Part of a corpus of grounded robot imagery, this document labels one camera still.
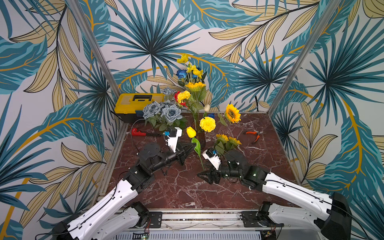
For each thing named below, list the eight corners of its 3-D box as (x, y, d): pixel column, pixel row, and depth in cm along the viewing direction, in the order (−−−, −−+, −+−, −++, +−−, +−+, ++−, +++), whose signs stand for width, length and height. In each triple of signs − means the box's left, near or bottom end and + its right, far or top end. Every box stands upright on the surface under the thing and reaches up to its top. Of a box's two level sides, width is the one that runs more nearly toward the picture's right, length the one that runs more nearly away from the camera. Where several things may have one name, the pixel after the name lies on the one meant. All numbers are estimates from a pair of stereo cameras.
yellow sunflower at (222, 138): (222, 146, 103) (224, 141, 98) (214, 139, 106) (216, 133, 101) (227, 142, 105) (229, 137, 100) (219, 136, 108) (221, 130, 103)
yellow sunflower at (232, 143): (227, 151, 100) (229, 146, 95) (222, 144, 104) (224, 139, 99) (238, 147, 103) (241, 142, 98) (233, 139, 106) (235, 134, 101)
